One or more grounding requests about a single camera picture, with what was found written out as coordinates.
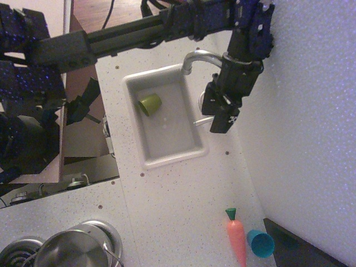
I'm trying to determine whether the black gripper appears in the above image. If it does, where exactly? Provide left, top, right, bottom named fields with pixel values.
left=202, top=54, right=264, bottom=134

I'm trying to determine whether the chrome faucet spout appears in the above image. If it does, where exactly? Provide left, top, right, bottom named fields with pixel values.
left=181, top=50, right=223, bottom=76

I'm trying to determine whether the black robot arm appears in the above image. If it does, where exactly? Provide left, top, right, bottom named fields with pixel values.
left=1, top=1, right=275, bottom=134

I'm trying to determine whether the white toy sink basin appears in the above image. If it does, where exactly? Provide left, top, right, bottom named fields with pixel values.
left=122, top=64, right=209, bottom=170

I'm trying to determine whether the green plastic cup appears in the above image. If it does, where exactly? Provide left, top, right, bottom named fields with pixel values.
left=138, top=93, right=162, bottom=117

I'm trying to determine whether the orange toy carrot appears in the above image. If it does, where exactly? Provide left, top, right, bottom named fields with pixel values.
left=225, top=208, right=247, bottom=267

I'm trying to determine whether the teal plastic cup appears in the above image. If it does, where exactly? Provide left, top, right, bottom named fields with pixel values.
left=247, top=229, right=275, bottom=258

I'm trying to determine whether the silver stove knob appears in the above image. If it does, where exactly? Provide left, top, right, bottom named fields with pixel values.
left=9, top=184, right=45, bottom=206
left=66, top=174, right=90, bottom=190

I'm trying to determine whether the stainless steel pot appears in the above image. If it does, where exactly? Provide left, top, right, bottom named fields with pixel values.
left=34, top=228, right=108, bottom=266

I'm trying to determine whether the silver stove knob left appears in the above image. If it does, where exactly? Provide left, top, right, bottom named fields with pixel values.
left=9, top=184, right=45, bottom=206

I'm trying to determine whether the silver stove burner left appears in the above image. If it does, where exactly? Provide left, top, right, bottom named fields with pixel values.
left=1, top=236, right=44, bottom=266

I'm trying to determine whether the chrome faucet handle lever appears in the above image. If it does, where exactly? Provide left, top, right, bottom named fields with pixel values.
left=194, top=116, right=214, bottom=126

